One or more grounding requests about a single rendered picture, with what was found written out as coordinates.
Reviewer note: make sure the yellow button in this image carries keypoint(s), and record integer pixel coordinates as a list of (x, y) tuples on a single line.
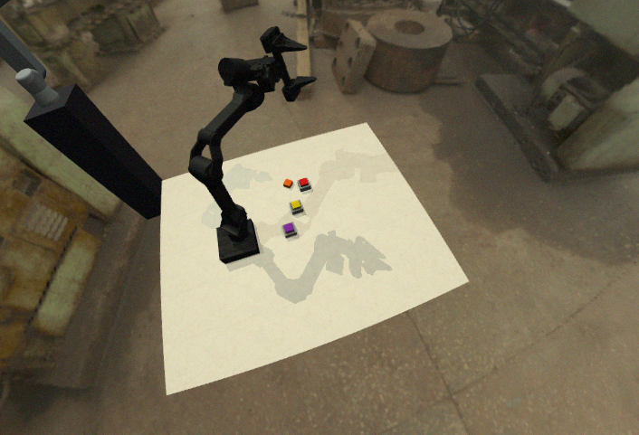
[(296, 207)]

